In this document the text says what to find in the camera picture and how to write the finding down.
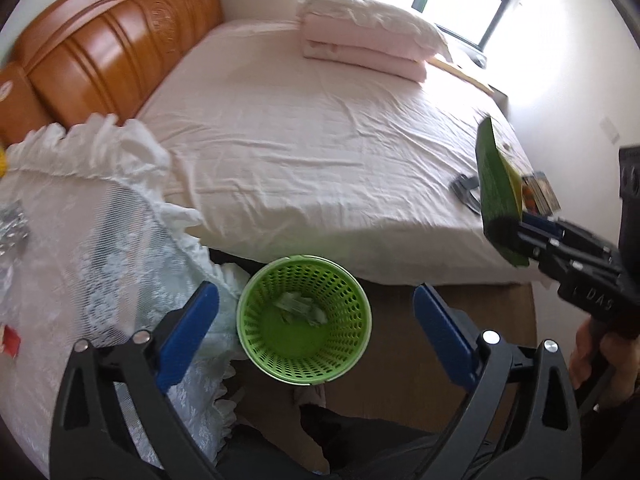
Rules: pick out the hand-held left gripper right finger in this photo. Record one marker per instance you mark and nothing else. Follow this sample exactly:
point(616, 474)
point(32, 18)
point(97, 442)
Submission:
point(442, 330)

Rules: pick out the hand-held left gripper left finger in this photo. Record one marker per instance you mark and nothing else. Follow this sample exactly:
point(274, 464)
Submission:
point(187, 330)

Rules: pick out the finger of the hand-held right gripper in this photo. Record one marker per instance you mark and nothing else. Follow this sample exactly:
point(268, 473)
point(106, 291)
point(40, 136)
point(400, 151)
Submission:
point(531, 246)
point(542, 222)

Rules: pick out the green packet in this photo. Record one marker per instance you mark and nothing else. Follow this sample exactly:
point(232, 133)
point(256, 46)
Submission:
point(495, 185)

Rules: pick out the green plastic mesh basket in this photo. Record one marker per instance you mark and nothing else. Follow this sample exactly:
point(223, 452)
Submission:
point(260, 340)

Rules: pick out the person's right hand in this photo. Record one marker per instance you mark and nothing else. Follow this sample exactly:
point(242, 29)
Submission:
point(617, 365)

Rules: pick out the colourful card packet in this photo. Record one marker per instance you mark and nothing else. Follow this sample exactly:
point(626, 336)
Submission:
point(542, 192)

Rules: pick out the black curved item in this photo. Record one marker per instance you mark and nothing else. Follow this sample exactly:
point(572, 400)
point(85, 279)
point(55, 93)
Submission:
point(467, 192)

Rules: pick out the crumpled white paper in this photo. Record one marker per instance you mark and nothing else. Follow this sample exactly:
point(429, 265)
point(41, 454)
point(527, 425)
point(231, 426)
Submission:
point(300, 307)

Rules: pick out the white lace tablecloth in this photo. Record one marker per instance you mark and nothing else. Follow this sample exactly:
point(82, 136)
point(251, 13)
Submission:
point(85, 240)

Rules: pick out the white shoe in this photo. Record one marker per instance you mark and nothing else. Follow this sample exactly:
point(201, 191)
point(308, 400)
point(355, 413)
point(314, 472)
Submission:
point(310, 396)

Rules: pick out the person's dark trousered legs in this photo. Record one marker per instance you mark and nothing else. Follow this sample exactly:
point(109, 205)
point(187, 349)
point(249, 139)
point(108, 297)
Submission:
point(350, 440)

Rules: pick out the light wooden ledge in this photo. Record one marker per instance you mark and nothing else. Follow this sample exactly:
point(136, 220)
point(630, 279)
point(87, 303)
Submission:
point(465, 77)

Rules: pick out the small red packet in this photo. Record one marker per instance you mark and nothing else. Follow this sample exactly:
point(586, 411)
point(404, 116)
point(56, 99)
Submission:
point(9, 342)

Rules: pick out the bed with pink sheet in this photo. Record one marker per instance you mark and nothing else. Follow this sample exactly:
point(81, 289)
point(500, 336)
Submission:
point(310, 150)

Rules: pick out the folded pink quilt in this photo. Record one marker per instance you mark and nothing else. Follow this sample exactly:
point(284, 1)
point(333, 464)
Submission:
point(360, 47)

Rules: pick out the wooden headboard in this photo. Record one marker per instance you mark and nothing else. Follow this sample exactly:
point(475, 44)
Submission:
point(100, 45)

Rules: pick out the white wall switch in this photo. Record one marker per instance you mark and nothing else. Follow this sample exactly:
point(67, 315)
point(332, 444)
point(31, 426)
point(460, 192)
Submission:
point(611, 130)

